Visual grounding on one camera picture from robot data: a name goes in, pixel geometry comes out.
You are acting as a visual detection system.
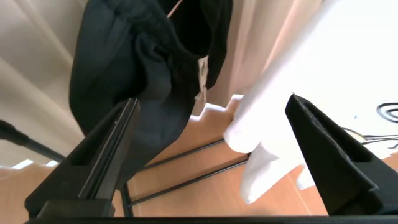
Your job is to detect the black shorts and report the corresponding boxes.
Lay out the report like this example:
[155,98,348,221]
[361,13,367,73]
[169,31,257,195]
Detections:
[68,0,234,190]

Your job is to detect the beige curtain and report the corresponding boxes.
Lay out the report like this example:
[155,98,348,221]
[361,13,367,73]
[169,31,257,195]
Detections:
[0,0,324,167]

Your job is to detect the black clothes rack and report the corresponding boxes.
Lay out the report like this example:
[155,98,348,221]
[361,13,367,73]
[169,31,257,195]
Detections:
[0,119,251,218]

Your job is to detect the white garment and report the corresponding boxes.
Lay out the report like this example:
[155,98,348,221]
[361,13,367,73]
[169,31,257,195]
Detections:
[223,0,398,205]

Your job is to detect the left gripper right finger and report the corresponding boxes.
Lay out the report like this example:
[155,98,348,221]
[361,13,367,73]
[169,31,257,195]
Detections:
[284,94,398,218]

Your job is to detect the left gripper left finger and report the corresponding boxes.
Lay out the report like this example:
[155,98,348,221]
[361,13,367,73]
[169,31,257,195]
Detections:
[24,98,141,219]

